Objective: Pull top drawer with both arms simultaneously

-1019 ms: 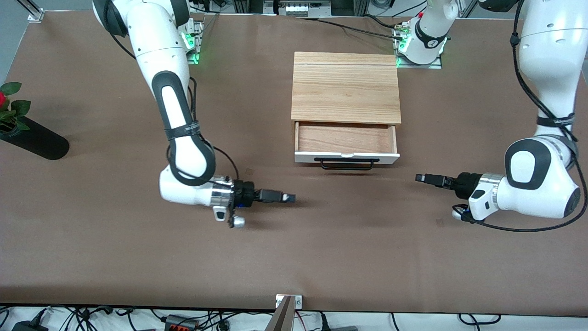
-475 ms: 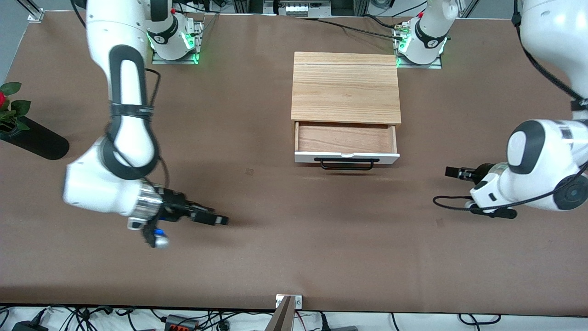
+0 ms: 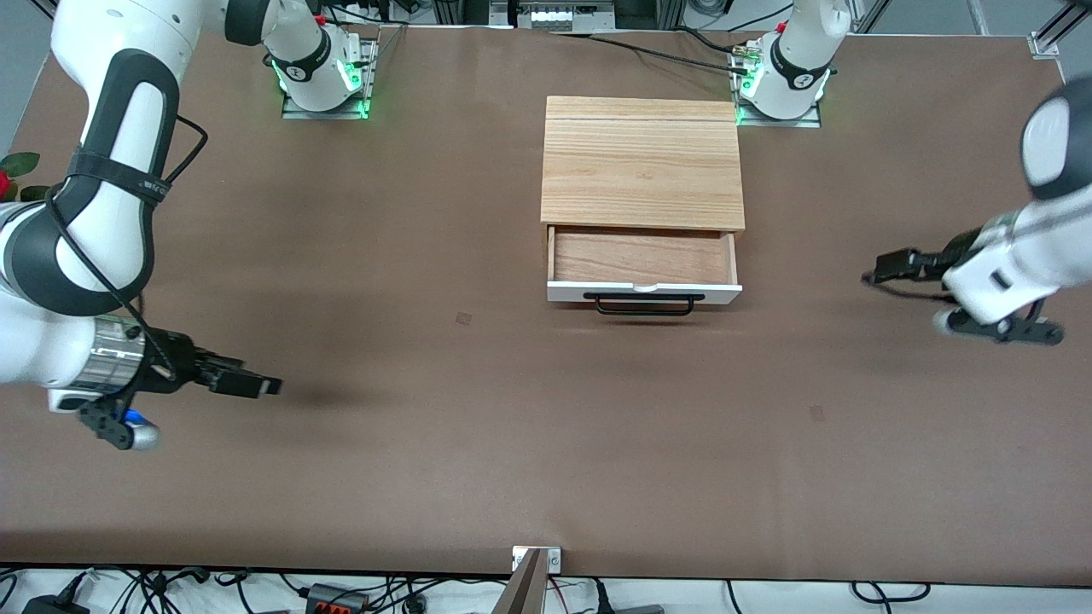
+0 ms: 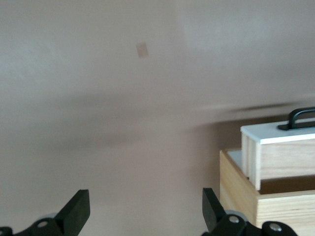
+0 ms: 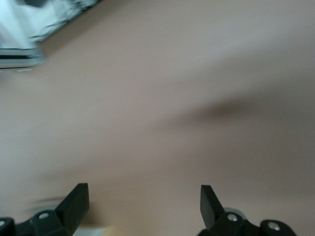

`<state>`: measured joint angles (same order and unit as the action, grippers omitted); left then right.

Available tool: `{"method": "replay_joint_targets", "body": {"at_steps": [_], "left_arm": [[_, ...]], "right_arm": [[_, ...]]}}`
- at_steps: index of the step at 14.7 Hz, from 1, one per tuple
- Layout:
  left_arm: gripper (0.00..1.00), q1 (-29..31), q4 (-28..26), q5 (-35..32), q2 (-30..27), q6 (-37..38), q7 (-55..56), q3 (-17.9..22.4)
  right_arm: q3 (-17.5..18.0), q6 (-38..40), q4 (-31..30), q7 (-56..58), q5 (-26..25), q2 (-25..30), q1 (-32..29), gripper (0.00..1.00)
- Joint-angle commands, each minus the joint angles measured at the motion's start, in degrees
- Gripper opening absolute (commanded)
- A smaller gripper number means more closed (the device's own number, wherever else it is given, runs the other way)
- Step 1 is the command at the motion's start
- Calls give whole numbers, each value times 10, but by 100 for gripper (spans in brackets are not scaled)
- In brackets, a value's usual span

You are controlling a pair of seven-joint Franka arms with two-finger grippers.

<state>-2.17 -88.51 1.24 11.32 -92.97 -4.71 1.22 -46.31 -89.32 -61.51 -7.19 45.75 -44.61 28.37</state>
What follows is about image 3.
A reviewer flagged white drawer with black handle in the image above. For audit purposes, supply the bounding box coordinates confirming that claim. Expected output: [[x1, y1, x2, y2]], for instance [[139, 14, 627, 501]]
[[546, 225, 744, 318]]

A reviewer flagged light wooden drawer cabinet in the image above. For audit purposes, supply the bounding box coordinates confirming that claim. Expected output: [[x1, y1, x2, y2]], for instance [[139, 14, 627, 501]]
[[540, 96, 747, 236]]

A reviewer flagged black and orange connector block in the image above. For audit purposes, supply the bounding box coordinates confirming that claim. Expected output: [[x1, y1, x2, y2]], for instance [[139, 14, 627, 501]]
[[305, 583, 369, 614]]

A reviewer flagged red rose with green leaves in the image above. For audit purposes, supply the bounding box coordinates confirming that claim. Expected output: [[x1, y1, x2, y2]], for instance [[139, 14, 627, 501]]
[[0, 152, 49, 204]]

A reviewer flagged black power adapter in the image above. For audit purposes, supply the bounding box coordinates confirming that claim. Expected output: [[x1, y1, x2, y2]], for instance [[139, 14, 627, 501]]
[[20, 593, 91, 614]]

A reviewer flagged white power strip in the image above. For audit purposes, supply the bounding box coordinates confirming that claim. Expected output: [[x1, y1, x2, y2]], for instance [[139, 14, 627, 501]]
[[515, 0, 617, 33]]

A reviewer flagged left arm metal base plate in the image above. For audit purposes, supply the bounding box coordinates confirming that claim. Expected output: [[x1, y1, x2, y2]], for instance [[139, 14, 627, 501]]
[[732, 41, 823, 129]]

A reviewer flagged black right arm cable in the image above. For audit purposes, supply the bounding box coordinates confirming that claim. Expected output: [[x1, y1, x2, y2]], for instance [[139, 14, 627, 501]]
[[47, 113, 210, 381]]

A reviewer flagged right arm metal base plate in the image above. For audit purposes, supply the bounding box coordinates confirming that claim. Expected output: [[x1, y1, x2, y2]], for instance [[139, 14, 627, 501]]
[[282, 38, 378, 121]]

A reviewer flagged black cable across table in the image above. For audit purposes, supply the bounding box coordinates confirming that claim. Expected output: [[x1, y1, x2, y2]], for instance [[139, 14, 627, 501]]
[[550, 31, 753, 76]]

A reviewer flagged black looped cable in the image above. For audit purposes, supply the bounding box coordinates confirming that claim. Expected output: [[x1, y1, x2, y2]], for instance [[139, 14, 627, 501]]
[[851, 582, 932, 604]]

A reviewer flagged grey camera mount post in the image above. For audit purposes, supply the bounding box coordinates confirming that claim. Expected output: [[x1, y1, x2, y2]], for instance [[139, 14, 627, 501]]
[[492, 549, 547, 614]]

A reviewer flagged small metal clamp bracket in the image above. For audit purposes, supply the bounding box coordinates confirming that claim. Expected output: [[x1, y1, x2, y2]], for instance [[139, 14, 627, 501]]
[[512, 546, 563, 574]]

